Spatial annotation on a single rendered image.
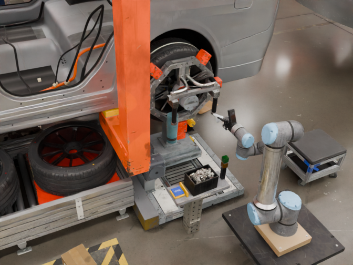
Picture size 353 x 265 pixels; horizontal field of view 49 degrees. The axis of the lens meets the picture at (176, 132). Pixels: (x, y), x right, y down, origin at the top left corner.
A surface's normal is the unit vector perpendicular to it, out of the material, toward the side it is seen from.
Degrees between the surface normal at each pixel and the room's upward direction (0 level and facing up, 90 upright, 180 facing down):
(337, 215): 0
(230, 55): 90
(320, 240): 0
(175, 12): 90
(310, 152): 0
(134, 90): 90
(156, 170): 90
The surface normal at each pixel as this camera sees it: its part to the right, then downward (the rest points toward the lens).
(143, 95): 0.44, 0.57
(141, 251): 0.04, -0.79
